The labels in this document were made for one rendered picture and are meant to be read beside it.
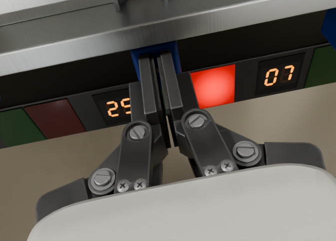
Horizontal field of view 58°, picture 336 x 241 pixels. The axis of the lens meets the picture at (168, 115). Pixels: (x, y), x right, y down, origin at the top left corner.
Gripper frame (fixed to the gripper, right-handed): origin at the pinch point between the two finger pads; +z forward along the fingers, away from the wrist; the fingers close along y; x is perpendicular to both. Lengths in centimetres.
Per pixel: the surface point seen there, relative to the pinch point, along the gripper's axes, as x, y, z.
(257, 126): -62, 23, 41
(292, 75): -4.7, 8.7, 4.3
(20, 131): -4.8, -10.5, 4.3
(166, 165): -67, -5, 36
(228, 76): -3.5, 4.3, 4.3
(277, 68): -3.8, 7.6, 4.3
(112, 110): -4.6, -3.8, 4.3
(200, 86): -3.9, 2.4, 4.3
